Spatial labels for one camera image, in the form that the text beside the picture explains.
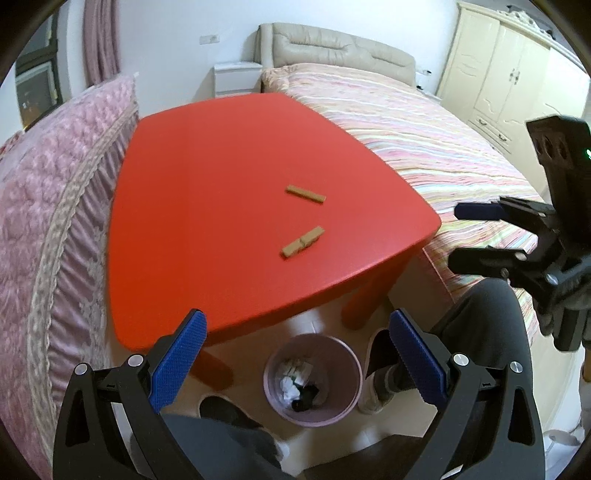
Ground pink quilted bed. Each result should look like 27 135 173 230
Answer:
1 75 139 479

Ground wooden clothespin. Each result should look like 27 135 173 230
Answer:
280 226 325 259

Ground flat wooden stick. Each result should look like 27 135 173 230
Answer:
286 185 327 204

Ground pink trash bin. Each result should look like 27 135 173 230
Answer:
263 334 363 428

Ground beige padded headboard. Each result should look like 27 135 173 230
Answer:
254 22 417 87

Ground red table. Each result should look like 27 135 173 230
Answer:
107 93 441 352

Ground dark trouser leg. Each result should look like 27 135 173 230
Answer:
366 279 533 392

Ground wall power socket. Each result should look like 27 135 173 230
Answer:
199 34 221 45

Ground pink curtain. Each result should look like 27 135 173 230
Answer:
83 0 120 86

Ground cream wardrobe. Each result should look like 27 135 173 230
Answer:
437 1 590 195

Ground white shoe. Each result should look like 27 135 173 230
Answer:
358 367 394 415

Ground white nightstand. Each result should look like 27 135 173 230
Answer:
213 61 263 98

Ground striped bedspread bed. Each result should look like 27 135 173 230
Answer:
260 62 551 342

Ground dark window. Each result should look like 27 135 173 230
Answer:
15 13 63 130

